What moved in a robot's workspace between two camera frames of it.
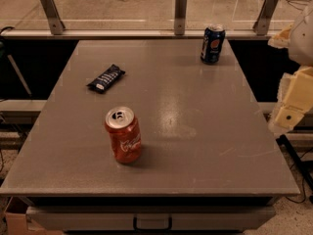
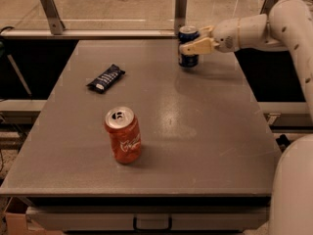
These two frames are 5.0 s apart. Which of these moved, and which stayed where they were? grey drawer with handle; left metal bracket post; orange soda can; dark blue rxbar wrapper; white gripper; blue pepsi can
Moved: white gripper; blue pepsi can
Stayed: orange soda can; left metal bracket post; grey drawer with handle; dark blue rxbar wrapper
